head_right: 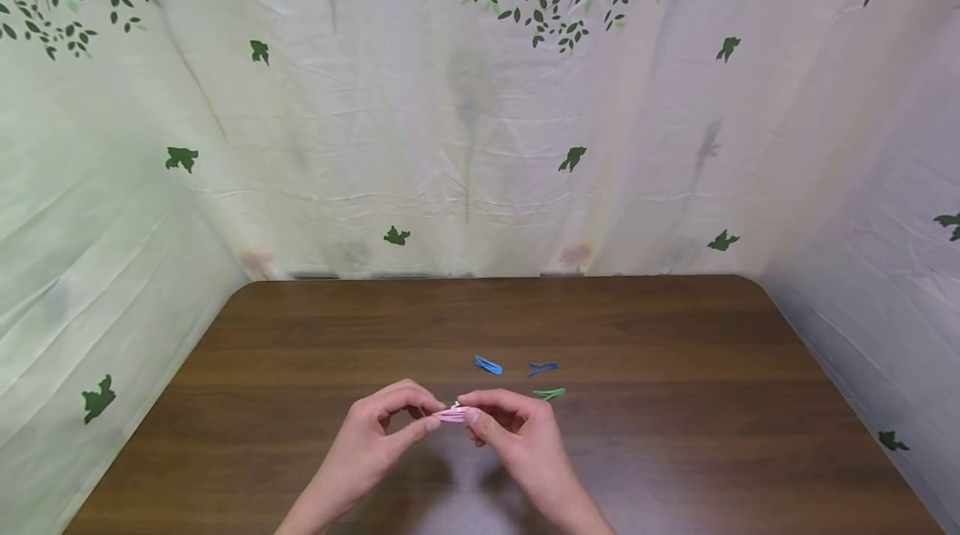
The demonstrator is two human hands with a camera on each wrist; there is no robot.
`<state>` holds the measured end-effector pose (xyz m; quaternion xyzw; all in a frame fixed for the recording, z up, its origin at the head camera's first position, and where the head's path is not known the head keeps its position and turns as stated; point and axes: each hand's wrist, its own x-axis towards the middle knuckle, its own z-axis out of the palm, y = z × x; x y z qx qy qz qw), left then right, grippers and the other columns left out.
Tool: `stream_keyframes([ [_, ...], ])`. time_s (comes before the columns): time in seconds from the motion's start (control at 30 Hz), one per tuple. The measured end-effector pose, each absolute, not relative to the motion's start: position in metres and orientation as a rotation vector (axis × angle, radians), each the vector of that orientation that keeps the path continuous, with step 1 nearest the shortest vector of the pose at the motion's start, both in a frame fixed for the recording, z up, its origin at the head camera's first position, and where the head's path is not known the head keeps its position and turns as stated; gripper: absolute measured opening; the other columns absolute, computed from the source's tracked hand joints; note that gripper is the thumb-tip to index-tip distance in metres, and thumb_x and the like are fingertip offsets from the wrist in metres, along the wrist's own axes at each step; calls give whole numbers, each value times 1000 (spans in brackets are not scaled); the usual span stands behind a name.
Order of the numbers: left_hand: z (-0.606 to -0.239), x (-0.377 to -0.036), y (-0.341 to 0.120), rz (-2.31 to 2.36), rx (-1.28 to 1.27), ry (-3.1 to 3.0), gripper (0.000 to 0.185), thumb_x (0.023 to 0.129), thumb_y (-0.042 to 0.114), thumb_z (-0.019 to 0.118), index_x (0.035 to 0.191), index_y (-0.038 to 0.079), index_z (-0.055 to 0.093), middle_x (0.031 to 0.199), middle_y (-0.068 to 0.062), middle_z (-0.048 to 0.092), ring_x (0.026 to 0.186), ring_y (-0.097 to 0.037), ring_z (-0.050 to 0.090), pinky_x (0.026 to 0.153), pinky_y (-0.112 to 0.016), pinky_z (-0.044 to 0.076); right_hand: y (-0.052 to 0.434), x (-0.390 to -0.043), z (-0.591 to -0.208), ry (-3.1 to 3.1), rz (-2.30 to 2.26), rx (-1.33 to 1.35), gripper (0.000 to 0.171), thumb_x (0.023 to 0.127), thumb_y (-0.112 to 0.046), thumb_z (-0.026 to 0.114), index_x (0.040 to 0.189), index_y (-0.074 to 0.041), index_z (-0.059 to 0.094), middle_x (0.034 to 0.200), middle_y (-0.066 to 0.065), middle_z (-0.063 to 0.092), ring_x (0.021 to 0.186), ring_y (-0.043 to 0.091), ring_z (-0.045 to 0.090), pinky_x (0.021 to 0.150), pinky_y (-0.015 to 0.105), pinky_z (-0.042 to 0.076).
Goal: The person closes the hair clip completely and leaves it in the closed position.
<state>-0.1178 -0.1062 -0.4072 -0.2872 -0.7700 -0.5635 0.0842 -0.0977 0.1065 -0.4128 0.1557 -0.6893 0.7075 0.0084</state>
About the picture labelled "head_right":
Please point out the dark blue hair clip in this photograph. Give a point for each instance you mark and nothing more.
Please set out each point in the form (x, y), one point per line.
(541, 368)

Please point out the person's left fingers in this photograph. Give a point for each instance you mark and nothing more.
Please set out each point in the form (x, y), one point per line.
(375, 393)

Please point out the person's right index finger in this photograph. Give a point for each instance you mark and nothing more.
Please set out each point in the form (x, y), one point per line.
(491, 398)

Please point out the person's right thumb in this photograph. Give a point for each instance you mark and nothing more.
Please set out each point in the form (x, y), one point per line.
(480, 427)

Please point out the person's right forearm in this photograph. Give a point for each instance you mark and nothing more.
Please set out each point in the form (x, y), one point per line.
(574, 512)

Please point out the light blue hair clip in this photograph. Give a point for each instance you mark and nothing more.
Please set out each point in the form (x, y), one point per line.
(488, 365)

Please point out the person's left index finger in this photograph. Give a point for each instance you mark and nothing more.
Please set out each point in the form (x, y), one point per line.
(415, 396)

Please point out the person's left forearm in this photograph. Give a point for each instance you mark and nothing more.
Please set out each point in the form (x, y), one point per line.
(307, 518)

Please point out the green hair clip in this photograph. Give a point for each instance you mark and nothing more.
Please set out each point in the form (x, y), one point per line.
(549, 393)

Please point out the pink hair clip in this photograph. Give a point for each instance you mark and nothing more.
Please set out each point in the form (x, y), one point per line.
(453, 414)

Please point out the person's left hand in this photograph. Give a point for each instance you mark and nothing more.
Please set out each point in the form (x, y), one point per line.
(361, 447)

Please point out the person's left thumb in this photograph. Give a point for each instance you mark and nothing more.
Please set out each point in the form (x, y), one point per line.
(412, 433)

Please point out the person's right hand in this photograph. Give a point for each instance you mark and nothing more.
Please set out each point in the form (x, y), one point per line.
(529, 443)

